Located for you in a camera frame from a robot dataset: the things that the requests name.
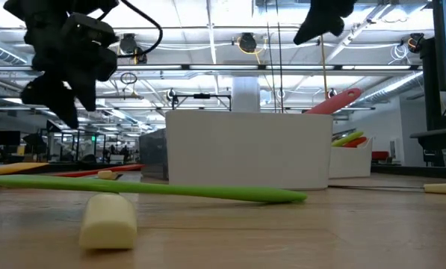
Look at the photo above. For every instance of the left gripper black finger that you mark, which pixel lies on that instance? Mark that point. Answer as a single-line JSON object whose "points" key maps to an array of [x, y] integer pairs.
{"points": [[86, 86], [51, 93]]}

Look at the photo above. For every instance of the pink silicone spatula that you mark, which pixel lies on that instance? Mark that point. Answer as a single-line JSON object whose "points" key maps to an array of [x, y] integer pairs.
{"points": [[334, 101]]}

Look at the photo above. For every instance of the red silicone spatula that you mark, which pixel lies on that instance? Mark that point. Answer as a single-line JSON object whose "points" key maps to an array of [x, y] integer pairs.
{"points": [[103, 170]]}

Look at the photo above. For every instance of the light green silicone spoon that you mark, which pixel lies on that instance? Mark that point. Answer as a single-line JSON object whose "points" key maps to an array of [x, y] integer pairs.
{"points": [[347, 139]]}

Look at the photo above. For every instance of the red silicone spoon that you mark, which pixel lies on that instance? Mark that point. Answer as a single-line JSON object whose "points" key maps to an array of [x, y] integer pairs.
{"points": [[357, 142]]}

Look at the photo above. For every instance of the green silicone spatula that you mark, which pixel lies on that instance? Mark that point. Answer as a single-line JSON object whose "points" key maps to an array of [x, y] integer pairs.
{"points": [[151, 187]]}

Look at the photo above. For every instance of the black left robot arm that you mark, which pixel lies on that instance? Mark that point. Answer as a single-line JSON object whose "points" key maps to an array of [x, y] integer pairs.
{"points": [[51, 5]]}

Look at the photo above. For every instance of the black distant monitor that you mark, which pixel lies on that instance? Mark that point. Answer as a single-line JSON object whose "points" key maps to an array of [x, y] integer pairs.
{"points": [[6, 138]]}

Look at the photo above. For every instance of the person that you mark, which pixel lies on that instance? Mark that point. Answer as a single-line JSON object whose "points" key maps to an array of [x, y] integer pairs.
{"points": [[124, 153]]}

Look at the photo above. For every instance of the white building pillar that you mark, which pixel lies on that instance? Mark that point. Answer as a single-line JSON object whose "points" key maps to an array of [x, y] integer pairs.
{"points": [[246, 93]]}

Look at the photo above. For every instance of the grey translucent plastic bin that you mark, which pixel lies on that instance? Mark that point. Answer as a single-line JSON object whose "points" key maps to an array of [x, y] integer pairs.
{"points": [[153, 153]]}

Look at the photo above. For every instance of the long ceiling light bar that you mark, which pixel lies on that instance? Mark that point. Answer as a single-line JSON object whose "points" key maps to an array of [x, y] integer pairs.
{"points": [[226, 67]]}

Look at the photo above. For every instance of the red seat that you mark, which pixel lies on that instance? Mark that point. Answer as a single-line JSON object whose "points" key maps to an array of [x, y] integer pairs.
{"points": [[380, 155]]}

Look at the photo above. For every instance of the grey computer desk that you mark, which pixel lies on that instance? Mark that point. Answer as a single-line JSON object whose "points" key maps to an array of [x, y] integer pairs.
{"points": [[439, 140]]}

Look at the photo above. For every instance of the distant black workstation frame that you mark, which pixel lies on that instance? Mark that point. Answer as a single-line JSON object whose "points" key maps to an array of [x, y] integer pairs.
{"points": [[78, 145]]}

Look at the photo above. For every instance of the silver ceiling duct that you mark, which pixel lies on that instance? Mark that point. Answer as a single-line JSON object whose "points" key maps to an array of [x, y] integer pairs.
{"points": [[390, 87]]}

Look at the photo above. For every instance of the distant black metal frame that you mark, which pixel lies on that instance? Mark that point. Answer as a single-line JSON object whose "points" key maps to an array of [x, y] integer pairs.
{"points": [[202, 96]]}

